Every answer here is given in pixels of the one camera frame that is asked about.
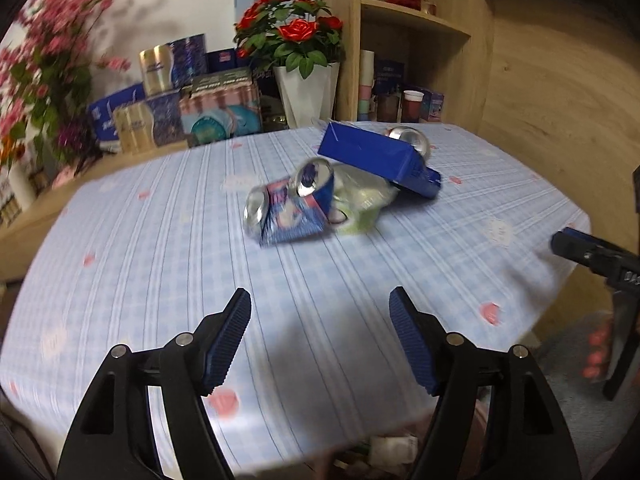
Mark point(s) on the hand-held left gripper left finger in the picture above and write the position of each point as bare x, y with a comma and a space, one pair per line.
225, 345

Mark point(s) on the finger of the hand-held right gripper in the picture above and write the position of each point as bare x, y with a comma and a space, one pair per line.
575, 245

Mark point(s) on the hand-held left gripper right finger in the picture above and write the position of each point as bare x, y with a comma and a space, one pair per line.
415, 345

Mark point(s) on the crushed pink blue can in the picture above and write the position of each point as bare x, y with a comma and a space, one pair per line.
290, 210

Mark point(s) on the white green paper bowl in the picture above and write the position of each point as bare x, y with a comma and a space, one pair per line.
360, 200

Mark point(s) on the crushed silver red can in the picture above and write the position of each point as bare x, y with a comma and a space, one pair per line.
412, 140

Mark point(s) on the blue carton box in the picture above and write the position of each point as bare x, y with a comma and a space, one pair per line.
370, 155

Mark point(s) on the person's right hand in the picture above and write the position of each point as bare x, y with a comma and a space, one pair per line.
595, 357

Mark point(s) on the grey fluffy stool cushion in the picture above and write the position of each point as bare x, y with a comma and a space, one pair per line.
565, 435

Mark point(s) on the small light blue box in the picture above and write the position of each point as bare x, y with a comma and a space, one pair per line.
434, 106

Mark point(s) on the white dark red cup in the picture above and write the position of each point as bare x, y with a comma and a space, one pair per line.
412, 107

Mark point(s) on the pink bottle multipack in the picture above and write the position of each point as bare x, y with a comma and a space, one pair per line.
220, 117

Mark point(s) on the brown tumbler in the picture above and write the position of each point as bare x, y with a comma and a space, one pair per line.
387, 109

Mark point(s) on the tall dark blue box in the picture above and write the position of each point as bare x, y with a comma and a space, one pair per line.
390, 76

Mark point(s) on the purple flower bunch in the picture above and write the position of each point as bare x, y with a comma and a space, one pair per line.
72, 140

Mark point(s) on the blue white carton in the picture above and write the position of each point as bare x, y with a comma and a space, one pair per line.
107, 115

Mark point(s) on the stack of pastel cups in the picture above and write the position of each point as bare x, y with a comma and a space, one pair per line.
366, 90

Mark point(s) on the red roses in white vase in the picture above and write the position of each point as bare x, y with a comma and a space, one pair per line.
305, 95

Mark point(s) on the dark green box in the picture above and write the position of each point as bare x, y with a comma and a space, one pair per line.
220, 80

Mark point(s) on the orange flowers in white vase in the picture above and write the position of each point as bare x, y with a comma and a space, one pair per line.
17, 180

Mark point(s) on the small gold bottle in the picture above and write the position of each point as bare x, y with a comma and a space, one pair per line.
428, 4

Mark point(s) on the small dark blue box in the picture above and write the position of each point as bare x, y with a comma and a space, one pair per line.
220, 61

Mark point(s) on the wooden shelf unit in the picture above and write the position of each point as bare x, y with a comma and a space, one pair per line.
350, 35

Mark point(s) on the pink blossom arrangement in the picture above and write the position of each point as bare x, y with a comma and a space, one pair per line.
45, 60

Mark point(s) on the light blue flat box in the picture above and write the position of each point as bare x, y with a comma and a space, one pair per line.
247, 2

